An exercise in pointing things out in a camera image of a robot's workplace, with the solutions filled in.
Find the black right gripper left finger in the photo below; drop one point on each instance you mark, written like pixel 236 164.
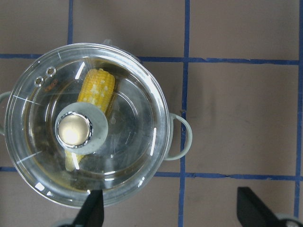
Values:
pixel 91 213

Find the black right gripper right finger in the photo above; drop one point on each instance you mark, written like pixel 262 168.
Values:
pixel 252 212

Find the glass pot lid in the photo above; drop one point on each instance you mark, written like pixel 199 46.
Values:
pixel 132 132

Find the yellow corn cob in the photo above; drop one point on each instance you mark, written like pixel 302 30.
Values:
pixel 84 127

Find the pale green cooking pot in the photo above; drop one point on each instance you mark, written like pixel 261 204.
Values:
pixel 180 132

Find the brown paper table mat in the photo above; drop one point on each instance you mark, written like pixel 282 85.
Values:
pixel 232 68

